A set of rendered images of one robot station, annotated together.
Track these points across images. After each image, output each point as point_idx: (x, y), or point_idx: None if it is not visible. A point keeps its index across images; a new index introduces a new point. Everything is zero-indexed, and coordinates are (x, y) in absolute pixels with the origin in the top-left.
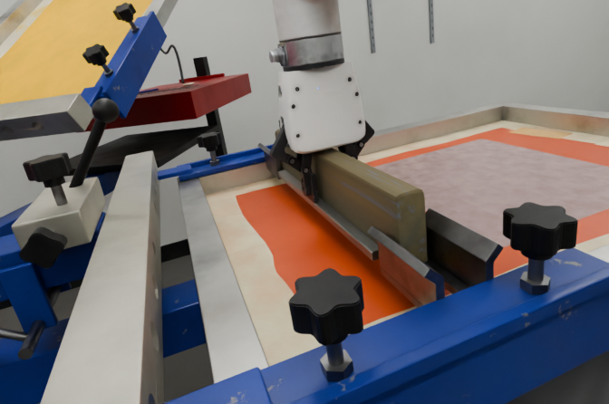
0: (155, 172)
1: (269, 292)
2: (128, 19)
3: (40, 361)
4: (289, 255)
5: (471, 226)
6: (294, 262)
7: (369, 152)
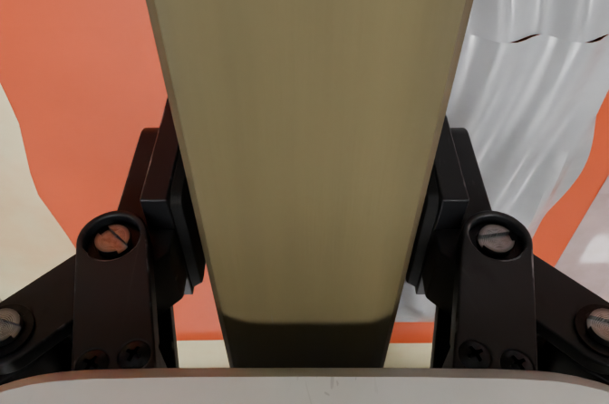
0: None
1: (25, 243)
2: None
3: None
4: (80, 149)
5: (601, 249)
6: (92, 179)
7: None
